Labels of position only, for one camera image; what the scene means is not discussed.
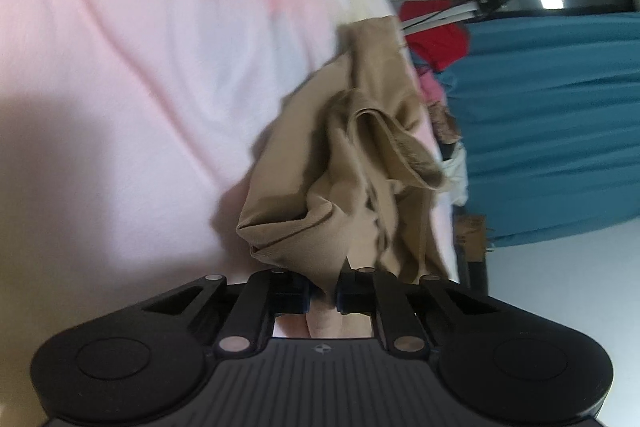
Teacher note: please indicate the brown paper bag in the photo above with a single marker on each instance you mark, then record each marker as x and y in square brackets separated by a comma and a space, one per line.
[470, 234]

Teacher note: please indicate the tan t-shirt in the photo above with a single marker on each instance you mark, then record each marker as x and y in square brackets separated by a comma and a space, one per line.
[344, 178]

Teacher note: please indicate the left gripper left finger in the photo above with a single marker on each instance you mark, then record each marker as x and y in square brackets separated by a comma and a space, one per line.
[142, 362]

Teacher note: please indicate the pastel tie-dye bed duvet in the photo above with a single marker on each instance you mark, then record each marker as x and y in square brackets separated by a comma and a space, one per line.
[129, 129]

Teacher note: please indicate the pink garment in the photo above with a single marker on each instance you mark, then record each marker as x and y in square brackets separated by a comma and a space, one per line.
[431, 89]

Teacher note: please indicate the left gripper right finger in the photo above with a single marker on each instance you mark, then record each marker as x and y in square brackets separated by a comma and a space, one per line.
[496, 360]

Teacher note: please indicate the white garment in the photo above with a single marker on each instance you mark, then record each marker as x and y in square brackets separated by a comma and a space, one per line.
[456, 172]

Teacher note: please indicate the silver tripod with phone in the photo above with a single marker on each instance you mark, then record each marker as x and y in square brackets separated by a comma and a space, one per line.
[457, 11]

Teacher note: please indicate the right blue curtain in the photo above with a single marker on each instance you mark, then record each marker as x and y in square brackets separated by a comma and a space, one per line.
[548, 109]

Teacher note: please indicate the red garment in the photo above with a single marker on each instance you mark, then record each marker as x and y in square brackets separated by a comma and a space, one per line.
[439, 47]

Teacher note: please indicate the black sofa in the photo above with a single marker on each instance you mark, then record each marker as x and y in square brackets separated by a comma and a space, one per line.
[472, 270]

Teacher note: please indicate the brown lace garment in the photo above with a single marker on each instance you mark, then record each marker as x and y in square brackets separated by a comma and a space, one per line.
[443, 123]

